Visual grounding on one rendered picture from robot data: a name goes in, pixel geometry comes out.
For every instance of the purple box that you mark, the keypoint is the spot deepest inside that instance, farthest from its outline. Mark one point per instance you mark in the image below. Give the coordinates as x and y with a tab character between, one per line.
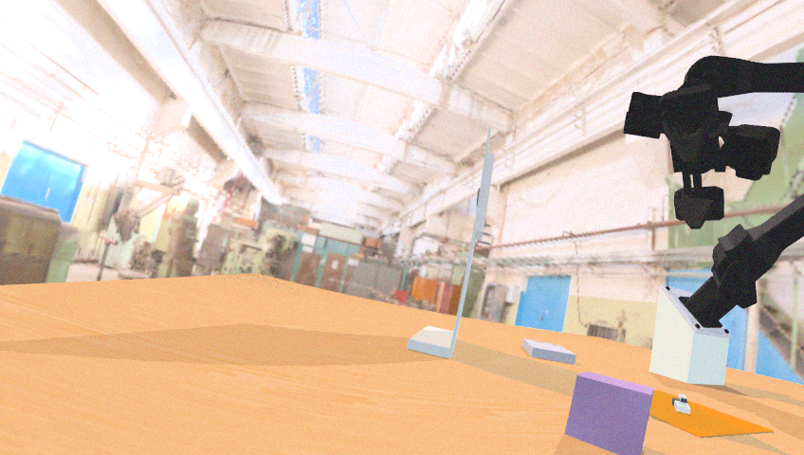
609	413

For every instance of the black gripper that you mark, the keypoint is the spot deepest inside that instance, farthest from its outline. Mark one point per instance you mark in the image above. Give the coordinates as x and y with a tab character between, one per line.
690	118

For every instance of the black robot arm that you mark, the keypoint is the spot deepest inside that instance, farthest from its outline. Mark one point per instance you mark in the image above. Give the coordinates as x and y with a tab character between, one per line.
743	255

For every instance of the orange flat square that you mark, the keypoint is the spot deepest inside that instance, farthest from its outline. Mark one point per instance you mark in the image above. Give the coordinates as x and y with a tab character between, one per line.
701	421

